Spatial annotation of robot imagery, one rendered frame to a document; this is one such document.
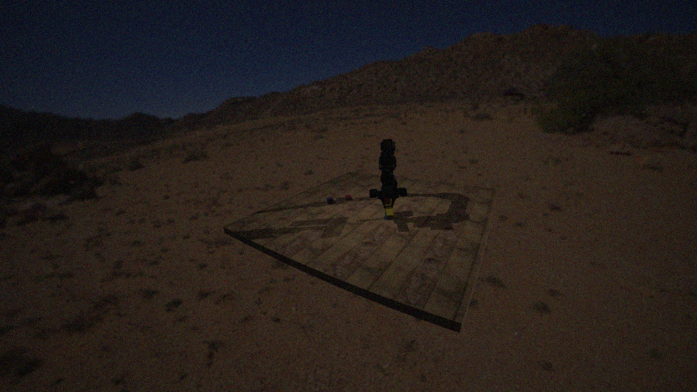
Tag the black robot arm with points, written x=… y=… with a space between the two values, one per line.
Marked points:
x=386 y=162

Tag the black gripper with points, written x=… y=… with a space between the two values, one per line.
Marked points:
x=373 y=193

